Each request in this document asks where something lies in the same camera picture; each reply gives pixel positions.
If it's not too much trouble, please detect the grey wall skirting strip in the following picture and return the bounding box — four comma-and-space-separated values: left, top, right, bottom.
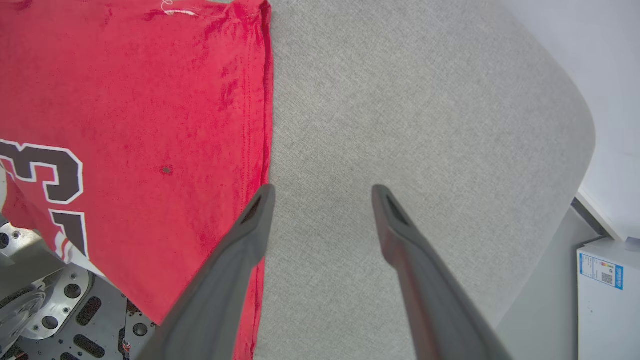
571, 189, 627, 242

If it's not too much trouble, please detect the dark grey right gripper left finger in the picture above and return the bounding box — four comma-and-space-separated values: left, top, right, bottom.
135, 183, 277, 360

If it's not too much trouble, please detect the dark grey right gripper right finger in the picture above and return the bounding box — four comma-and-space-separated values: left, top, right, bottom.
371, 184, 514, 360

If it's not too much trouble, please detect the red jersey with white trim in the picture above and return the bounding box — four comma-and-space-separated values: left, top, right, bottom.
0, 0, 275, 360

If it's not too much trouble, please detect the white box with blue label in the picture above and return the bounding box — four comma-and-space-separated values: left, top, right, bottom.
576, 237, 640, 360

